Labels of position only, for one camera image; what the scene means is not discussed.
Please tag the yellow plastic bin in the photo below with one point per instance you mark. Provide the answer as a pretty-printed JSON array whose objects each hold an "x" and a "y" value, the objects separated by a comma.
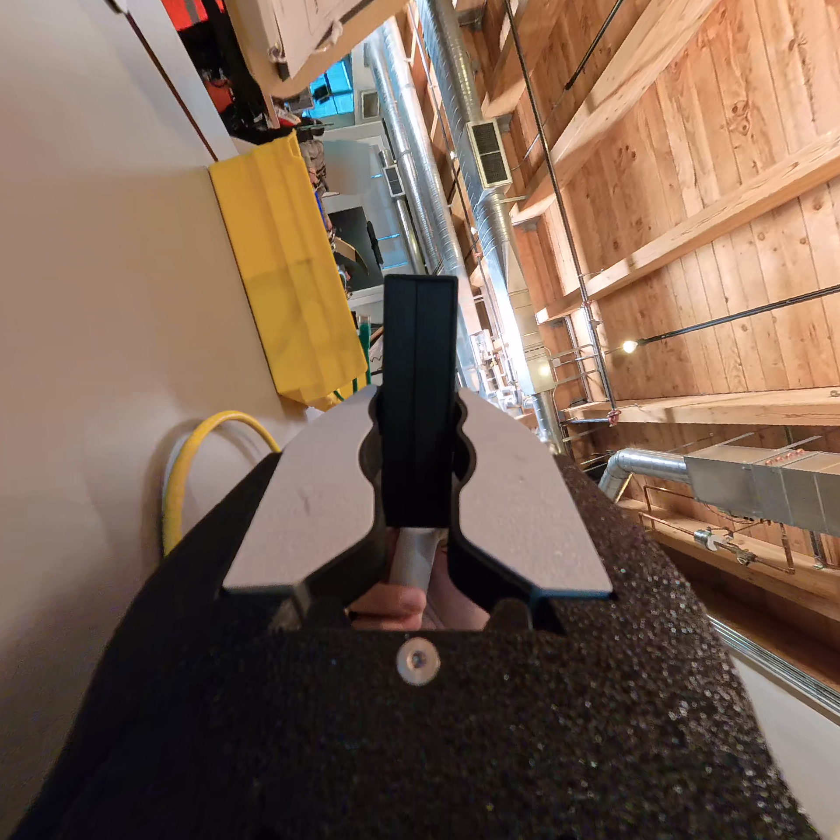
[{"x": 282, "y": 262}]

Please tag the copper pipe with valve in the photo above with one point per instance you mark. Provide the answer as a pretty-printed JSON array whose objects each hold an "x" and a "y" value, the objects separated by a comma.
[{"x": 709, "y": 539}]

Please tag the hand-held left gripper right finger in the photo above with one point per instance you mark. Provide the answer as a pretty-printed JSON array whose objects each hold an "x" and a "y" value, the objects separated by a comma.
[{"x": 525, "y": 512}]

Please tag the orange safety vest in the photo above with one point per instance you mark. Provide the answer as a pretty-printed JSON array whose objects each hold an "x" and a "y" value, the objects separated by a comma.
[{"x": 190, "y": 13}]

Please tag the large silver spiral duct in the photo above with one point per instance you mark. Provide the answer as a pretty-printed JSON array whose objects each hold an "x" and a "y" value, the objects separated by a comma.
[{"x": 453, "y": 85}]

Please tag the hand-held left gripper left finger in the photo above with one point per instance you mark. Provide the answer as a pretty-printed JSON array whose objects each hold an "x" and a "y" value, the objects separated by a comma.
[{"x": 308, "y": 512}]

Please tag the person's right hand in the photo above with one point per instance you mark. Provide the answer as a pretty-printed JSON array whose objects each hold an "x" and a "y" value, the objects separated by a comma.
[{"x": 394, "y": 607}]

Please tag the silver rectangular duct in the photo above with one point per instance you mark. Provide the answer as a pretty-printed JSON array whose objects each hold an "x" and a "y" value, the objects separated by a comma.
[{"x": 754, "y": 485}]

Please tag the white vent grille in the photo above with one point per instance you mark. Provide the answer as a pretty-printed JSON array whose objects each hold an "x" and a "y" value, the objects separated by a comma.
[{"x": 489, "y": 154}]

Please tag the paper-covered cardboard box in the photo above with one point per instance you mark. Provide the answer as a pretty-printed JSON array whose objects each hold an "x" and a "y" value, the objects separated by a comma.
[{"x": 315, "y": 33}]

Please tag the black ethernet switch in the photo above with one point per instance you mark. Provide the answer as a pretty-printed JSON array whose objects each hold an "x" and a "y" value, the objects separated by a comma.
[{"x": 420, "y": 394}]

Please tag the grey metal conduit pipe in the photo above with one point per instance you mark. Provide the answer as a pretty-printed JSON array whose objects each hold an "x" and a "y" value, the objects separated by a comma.
[{"x": 596, "y": 341}]

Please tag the hanging lamp with black rod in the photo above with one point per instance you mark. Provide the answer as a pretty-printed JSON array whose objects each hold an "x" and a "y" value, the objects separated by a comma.
[{"x": 628, "y": 346}]

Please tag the slim silver spiral duct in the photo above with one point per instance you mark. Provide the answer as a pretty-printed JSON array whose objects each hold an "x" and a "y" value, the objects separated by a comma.
[{"x": 410, "y": 170}]

